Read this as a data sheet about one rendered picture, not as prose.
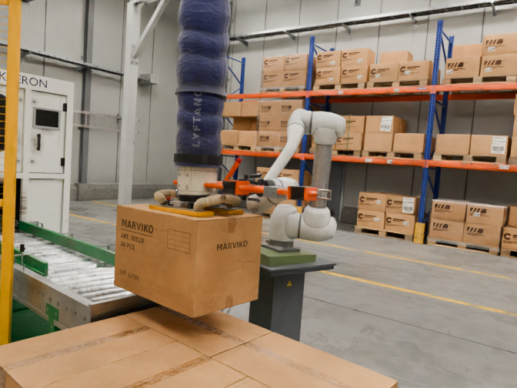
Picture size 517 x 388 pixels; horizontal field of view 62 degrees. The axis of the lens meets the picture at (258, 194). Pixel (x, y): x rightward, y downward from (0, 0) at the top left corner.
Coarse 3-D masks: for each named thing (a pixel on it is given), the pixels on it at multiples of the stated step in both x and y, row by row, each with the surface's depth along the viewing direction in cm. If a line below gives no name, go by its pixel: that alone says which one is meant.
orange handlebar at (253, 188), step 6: (174, 180) 208; (210, 186) 191; (216, 186) 188; (240, 186) 179; (246, 186) 177; (252, 186) 175; (258, 186) 175; (252, 192) 174; (258, 192) 175; (282, 192) 164; (312, 192) 157
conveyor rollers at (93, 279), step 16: (16, 240) 352; (32, 240) 354; (48, 256) 304; (64, 256) 310; (80, 256) 311; (48, 272) 267; (64, 272) 274; (80, 272) 273; (96, 272) 273; (112, 272) 280; (80, 288) 245; (96, 288) 243; (112, 288) 243
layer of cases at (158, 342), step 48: (48, 336) 176; (96, 336) 179; (144, 336) 183; (192, 336) 186; (240, 336) 190; (0, 384) 150; (48, 384) 141; (96, 384) 142; (144, 384) 145; (192, 384) 147; (240, 384) 149; (288, 384) 151; (336, 384) 154; (384, 384) 156
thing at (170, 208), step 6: (156, 204) 201; (168, 204) 197; (192, 204) 189; (162, 210) 194; (168, 210) 191; (174, 210) 189; (180, 210) 186; (186, 210) 184; (192, 210) 183; (198, 210) 183; (204, 210) 186; (198, 216) 181
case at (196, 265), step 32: (128, 224) 203; (160, 224) 187; (192, 224) 173; (224, 224) 182; (256, 224) 198; (128, 256) 203; (160, 256) 187; (192, 256) 173; (224, 256) 184; (256, 256) 200; (128, 288) 204; (160, 288) 187; (192, 288) 173; (224, 288) 185; (256, 288) 202
